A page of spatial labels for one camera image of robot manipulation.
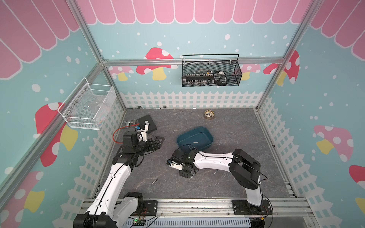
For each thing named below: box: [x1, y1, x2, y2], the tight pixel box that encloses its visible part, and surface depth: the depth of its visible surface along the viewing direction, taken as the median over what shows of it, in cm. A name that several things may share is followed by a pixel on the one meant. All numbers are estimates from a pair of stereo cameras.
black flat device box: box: [137, 114, 158, 134], surface depth 112 cm
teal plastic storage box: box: [176, 126, 214, 152], surface depth 103 cm
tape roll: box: [203, 109, 216, 121], surface depth 118 cm
